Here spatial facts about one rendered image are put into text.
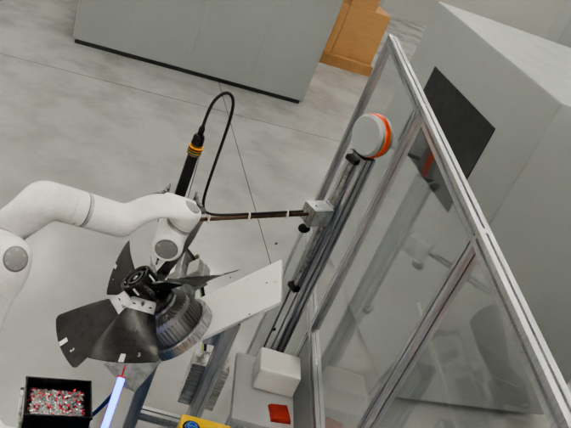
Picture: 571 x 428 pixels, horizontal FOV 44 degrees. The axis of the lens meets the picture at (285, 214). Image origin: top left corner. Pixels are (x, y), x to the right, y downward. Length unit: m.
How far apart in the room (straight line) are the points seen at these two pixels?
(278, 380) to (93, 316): 0.74
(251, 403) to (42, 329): 1.63
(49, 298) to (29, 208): 2.51
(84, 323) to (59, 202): 0.89
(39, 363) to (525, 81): 2.86
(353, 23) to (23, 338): 7.31
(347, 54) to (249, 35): 2.81
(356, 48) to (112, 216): 8.71
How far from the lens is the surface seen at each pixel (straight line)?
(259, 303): 2.47
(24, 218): 1.78
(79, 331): 2.59
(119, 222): 1.84
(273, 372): 2.75
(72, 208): 1.79
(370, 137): 2.52
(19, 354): 3.90
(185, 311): 2.52
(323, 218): 2.61
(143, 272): 2.50
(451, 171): 2.07
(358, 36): 10.30
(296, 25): 7.88
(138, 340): 2.34
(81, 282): 4.41
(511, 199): 3.78
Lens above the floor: 2.72
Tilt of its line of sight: 28 degrees down
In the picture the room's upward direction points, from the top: 23 degrees clockwise
